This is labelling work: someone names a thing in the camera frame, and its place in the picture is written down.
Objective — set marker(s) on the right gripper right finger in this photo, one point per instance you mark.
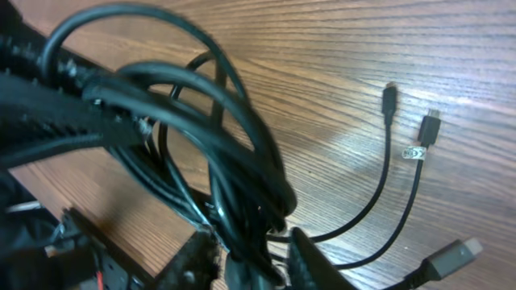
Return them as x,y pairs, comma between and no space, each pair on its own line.
309,269

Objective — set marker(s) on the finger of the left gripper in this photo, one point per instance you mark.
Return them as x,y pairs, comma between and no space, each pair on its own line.
37,121

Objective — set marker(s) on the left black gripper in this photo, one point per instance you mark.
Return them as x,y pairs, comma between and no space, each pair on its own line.
39,251

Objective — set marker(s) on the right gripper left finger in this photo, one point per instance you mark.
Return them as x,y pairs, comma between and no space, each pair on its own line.
194,267

